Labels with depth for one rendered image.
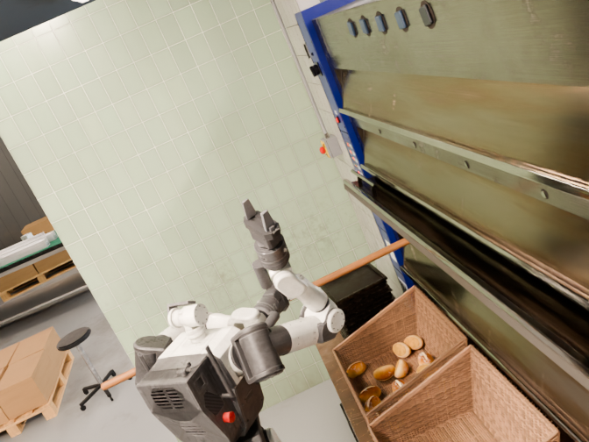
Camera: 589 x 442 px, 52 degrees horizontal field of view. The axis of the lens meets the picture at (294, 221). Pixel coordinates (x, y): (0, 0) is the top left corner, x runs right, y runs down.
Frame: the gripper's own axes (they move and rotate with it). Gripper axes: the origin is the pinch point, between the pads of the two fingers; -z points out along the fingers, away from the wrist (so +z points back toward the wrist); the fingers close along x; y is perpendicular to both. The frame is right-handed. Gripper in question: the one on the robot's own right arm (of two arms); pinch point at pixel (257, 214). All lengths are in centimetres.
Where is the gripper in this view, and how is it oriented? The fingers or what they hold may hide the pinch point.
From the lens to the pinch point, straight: 162.7
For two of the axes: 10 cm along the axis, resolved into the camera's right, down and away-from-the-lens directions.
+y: 7.2, -5.9, 3.7
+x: -6.5, -3.8, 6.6
